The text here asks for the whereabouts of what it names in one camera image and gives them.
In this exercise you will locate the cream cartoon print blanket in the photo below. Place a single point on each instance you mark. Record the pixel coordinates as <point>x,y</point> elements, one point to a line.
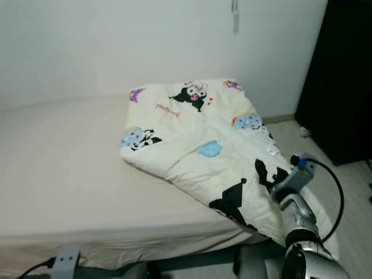
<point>186,145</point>

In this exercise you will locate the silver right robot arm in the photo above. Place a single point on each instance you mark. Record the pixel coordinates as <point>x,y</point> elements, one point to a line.
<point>302,224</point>

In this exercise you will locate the small white paper scrap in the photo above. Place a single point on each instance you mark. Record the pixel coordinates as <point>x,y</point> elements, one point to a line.
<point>303,131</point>

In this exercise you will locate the silver right robot leg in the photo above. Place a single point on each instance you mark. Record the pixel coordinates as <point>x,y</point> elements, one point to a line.
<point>250,266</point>

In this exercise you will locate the silver robot leg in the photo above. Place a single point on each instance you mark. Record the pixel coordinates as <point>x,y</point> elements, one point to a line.
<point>138,272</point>
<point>250,266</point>

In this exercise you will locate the black cabinet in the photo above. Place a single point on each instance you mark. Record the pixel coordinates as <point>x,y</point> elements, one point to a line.
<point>346,75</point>

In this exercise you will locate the silver left robot leg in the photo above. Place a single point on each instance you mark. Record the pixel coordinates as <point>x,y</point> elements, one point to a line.
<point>138,272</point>

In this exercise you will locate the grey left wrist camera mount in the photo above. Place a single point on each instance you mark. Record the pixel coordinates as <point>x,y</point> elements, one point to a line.
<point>68,264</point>

